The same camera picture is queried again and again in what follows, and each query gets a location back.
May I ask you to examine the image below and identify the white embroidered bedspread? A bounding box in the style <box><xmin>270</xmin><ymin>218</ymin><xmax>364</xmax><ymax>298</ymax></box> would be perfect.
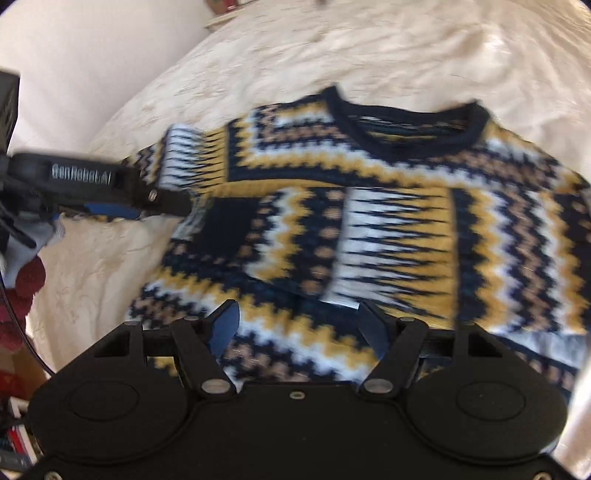
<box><xmin>29</xmin><ymin>1</ymin><xmax>590</xmax><ymax>476</ymax></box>

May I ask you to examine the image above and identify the gloved left hand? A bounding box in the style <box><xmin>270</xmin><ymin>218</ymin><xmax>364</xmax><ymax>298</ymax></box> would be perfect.
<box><xmin>0</xmin><ymin>216</ymin><xmax>66</xmax><ymax>354</ymax></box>

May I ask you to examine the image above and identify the patterned knit sweater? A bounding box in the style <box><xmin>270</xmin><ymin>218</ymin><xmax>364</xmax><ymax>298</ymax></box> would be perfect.
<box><xmin>127</xmin><ymin>87</ymin><xmax>590</xmax><ymax>394</ymax></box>

